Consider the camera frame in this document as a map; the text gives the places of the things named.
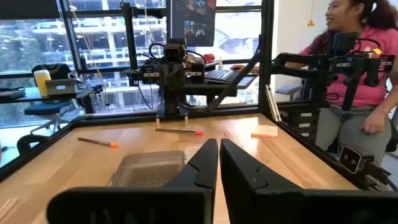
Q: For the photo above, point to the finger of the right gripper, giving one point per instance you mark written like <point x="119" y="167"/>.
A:
<point x="167" y="76"/>
<point x="178" y="76"/>

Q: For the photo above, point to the dark office desk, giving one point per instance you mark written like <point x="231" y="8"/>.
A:
<point x="28" y="95"/>

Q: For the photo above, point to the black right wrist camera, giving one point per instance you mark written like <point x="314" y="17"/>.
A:
<point x="174" y="53"/>

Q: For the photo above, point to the dark pencil with orange eraser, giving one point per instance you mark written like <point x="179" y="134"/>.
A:
<point x="113" y="144"/>
<point x="199" y="132"/>

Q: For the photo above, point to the silver metal bracket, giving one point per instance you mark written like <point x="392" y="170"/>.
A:
<point x="273" y="105"/>

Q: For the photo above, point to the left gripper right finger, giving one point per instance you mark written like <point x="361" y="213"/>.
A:
<point x="264" y="202"/>

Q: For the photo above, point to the black laptop with keyboard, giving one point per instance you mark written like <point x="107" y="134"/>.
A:
<point x="220" y="75"/>

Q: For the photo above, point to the black monitor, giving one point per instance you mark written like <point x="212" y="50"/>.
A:
<point x="192" y="21"/>

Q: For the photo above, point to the black table-level camera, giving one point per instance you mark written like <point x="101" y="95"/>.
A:
<point x="349" y="159"/>

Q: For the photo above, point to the person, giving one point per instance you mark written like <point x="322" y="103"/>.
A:
<point x="354" y="133"/>

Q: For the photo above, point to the black box stack with labels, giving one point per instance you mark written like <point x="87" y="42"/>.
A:
<point x="306" y="124"/>

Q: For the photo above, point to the black aluminium table frame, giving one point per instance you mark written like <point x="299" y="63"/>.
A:
<point x="109" y="120"/>

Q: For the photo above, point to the red small object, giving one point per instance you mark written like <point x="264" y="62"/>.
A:
<point x="209" y="58"/>

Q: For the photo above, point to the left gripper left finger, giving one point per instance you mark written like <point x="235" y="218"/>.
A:
<point x="186" y="202"/>

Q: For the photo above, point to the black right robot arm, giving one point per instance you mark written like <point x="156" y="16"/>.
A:
<point x="174" y="104"/>

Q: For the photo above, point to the grey box device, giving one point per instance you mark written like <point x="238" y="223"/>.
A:
<point x="60" y="87"/>

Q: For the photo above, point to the black bag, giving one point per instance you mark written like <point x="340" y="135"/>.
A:
<point x="56" y="70"/>

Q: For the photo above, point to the yellow cup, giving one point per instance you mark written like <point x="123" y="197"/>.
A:
<point x="42" y="84"/>

